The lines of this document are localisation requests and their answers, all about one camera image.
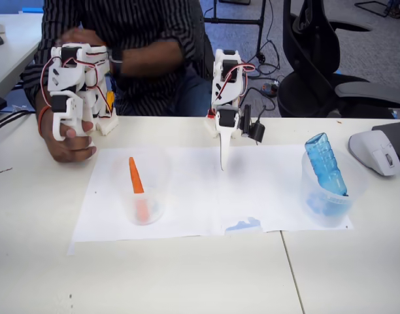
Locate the clear plastic cup blue bottom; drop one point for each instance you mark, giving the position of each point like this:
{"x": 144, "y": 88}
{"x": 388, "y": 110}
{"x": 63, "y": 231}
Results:
{"x": 330, "y": 212}

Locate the person's left hand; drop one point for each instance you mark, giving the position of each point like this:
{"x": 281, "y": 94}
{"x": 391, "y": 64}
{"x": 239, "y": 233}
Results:
{"x": 80, "y": 36}

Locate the person's right hand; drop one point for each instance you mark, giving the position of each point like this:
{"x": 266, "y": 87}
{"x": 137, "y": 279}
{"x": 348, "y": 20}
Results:
{"x": 69, "y": 150}

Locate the yellow clamp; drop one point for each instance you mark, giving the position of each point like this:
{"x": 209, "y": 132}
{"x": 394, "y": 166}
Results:
{"x": 111, "y": 101}

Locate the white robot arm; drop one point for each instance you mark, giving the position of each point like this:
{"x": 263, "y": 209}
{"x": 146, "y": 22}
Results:
{"x": 219, "y": 88}

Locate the black metal stand frame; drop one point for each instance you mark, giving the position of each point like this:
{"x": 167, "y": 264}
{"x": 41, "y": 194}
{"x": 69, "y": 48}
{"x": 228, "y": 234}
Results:
{"x": 232, "y": 21}

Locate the orange black floor device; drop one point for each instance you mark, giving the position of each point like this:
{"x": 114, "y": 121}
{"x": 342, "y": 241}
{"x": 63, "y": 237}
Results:
{"x": 268, "y": 89}

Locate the person's left forearm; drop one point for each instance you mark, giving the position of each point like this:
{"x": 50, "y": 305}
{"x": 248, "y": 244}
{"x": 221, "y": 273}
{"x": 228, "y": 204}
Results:
{"x": 147, "y": 60}

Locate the empty-looking clear plastic cup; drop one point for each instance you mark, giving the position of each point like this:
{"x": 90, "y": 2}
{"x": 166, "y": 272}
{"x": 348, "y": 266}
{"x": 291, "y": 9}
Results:
{"x": 157, "y": 183}

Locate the white leader arm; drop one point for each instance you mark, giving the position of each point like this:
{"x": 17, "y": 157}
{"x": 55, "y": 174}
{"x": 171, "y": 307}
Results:
{"x": 66, "y": 75}

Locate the person's right forearm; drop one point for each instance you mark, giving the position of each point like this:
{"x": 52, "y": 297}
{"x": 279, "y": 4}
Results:
{"x": 44, "y": 101}

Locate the white computer mouse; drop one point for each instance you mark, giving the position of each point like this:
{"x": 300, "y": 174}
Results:
{"x": 370, "y": 147}

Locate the person in striped shirt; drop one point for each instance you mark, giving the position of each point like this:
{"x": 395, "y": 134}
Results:
{"x": 138, "y": 26}

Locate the black webcam with mount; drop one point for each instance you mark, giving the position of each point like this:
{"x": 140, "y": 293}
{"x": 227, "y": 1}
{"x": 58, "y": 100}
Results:
{"x": 256, "y": 131}

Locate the white paper green leaf logo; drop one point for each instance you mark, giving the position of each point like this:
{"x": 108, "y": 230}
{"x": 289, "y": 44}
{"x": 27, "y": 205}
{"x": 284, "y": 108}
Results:
{"x": 98, "y": 212}

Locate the orange carrot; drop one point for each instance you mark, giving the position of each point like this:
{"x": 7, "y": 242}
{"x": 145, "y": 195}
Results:
{"x": 136, "y": 176}

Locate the black office chair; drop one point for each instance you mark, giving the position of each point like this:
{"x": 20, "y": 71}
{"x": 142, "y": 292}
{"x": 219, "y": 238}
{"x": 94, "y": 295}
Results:
{"x": 304, "y": 49}

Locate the blue plastic bottle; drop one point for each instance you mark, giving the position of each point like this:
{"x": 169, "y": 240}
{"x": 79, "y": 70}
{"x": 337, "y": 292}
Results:
{"x": 324, "y": 163}

